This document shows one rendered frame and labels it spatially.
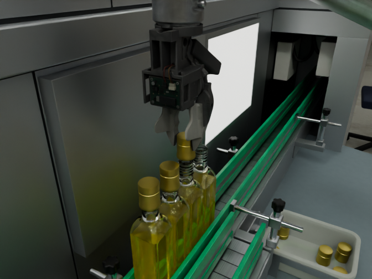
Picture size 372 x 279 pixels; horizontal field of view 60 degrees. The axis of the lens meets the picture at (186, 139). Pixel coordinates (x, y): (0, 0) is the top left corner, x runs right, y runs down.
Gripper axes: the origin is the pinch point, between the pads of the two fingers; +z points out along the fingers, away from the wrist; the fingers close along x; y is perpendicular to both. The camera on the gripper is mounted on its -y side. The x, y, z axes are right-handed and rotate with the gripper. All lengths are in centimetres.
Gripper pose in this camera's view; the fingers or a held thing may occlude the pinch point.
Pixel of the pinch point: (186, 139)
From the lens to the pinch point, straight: 57.9
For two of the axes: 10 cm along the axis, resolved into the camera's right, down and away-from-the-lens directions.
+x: 8.7, 2.2, -4.4
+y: -4.9, 3.9, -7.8
